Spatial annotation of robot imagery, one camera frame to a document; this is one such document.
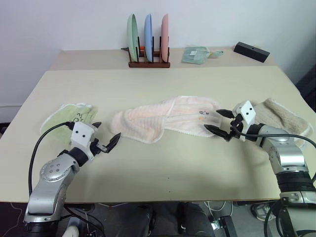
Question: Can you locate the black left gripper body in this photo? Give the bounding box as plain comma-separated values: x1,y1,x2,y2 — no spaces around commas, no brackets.
91,138,110,156

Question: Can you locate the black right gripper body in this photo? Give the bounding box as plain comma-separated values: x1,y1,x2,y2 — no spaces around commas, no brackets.
225,113,245,143

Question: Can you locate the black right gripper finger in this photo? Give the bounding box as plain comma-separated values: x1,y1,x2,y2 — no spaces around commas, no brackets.
216,109,237,119
203,124,231,139

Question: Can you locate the green towel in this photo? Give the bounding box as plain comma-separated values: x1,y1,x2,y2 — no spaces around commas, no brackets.
39,102,99,147

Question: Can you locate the pink towel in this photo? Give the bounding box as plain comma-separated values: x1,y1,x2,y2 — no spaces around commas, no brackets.
111,96,223,145

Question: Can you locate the beige towel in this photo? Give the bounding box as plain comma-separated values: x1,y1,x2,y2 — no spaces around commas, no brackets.
251,97,313,149

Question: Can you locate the folded pale green cloth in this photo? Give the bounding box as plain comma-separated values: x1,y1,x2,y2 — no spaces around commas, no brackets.
181,45,225,65

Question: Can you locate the black rectangular box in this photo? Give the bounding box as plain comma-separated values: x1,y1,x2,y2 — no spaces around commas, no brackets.
233,41,271,63

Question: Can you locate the brown wooden dish rack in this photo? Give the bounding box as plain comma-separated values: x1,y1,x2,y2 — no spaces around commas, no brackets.
120,36,171,69

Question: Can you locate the dark chair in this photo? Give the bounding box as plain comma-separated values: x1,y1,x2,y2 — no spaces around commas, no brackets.
295,61,316,110

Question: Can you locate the white sneaker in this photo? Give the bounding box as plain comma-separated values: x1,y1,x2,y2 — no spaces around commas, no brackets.
251,202,277,221
62,223,80,237

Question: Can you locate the dark rounded shape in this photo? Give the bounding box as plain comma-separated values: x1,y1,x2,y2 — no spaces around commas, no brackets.
134,202,175,237
176,202,216,237

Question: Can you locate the green plate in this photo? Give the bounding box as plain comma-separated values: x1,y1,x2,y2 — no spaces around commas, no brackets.
126,13,139,63

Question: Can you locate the black table leg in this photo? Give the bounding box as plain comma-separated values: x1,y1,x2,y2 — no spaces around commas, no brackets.
211,215,238,237

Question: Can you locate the pink plate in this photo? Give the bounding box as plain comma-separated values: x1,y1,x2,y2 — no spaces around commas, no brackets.
160,13,170,63

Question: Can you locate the blue plate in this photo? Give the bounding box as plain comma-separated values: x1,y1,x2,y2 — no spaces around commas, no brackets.
144,13,155,63

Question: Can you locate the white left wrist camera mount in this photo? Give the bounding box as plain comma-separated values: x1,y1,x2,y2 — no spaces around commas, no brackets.
70,121,100,161

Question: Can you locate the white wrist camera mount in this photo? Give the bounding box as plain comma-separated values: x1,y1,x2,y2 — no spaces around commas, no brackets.
70,121,100,161
233,100,256,143

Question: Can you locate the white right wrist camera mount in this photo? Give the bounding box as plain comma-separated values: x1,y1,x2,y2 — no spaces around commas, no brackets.
233,100,256,143

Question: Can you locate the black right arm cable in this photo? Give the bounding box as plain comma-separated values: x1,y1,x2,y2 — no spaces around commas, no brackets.
236,130,316,185

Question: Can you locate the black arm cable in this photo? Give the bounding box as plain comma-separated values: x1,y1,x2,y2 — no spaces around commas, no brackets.
236,130,316,185
28,121,76,198

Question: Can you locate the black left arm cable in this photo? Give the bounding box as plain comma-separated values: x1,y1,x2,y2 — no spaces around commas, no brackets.
28,121,76,198

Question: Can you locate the white cable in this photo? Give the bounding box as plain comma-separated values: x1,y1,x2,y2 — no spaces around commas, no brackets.
204,200,227,212

